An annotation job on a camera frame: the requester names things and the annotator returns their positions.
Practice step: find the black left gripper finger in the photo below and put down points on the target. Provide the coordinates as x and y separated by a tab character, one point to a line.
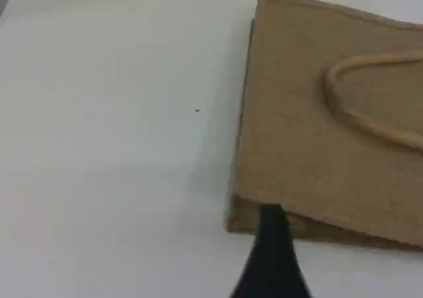
269	265

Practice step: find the brown jute tote bag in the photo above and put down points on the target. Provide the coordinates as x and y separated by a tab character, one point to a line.
314	136

